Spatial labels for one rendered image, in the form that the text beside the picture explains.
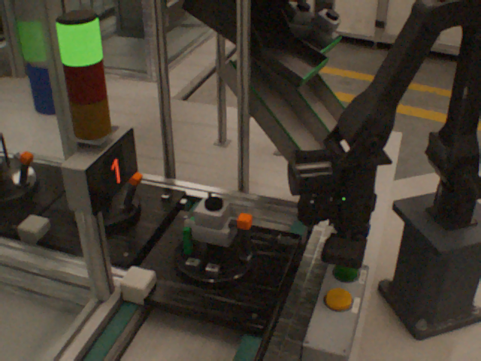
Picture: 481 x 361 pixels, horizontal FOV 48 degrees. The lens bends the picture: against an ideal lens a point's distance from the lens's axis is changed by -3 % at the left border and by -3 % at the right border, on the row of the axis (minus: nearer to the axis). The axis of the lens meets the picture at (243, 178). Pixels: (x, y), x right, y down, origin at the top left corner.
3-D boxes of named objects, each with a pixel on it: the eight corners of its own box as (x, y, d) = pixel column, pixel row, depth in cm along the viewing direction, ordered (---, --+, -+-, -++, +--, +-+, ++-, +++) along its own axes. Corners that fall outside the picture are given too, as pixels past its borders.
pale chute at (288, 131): (326, 153, 123) (340, 144, 120) (302, 182, 113) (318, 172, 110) (246, 53, 120) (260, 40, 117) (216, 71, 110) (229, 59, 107)
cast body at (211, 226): (237, 232, 93) (237, 197, 89) (228, 247, 89) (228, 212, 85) (191, 222, 95) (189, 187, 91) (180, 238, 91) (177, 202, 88)
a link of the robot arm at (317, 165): (366, 107, 82) (288, 112, 80) (385, 133, 75) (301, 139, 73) (358, 173, 88) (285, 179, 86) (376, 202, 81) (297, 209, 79)
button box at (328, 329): (364, 289, 99) (369, 263, 95) (343, 381, 82) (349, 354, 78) (327, 282, 100) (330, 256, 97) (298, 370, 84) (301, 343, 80)
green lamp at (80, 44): (110, 54, 68) (106, 16, 66) (89, 68, 64) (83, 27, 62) (77, 50, 70) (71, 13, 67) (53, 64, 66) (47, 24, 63)
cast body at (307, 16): (298, 27, 122) (312, 1, 118) (307, 38, 120) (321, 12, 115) (266, 22, 118) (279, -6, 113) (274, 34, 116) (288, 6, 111)
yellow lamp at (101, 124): (119, 125, 74) (114, 92, 71) (99, 142, 70) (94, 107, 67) (86, 120, 75) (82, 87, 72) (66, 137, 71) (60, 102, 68)
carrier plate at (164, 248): (301, 242, 102) (301, 233, 101) (262, 337, 83) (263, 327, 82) (180, 218, 109) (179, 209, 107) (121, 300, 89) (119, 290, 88)
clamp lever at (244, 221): (252, 251, 92) (252, 213, 88) (249, 259, 91) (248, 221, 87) (232, 247, 93) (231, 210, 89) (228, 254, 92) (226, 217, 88)
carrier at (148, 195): (186, 198, 114) (183, 145, 108) (131, 273, 95) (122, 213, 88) (86, 179, 121) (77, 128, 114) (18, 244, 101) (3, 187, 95)
